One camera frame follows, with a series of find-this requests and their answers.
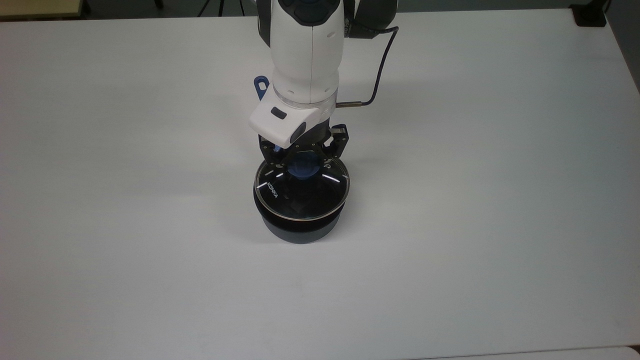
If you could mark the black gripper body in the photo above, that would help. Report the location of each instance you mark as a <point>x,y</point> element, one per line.
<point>312,136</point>

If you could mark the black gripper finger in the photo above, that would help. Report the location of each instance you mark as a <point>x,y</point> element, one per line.
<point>336,145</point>
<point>272,152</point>

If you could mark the glass lid with blue knob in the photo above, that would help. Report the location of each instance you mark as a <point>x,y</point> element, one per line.
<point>302,200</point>

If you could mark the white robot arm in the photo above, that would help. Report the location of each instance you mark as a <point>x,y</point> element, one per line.
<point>305,60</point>

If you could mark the black tripod legs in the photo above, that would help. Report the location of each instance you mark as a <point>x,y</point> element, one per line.
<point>221,6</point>

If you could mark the light wooden table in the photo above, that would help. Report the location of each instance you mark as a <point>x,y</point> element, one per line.
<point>37,7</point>

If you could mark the black box at table corner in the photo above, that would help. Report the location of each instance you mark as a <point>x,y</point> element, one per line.
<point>589,15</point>

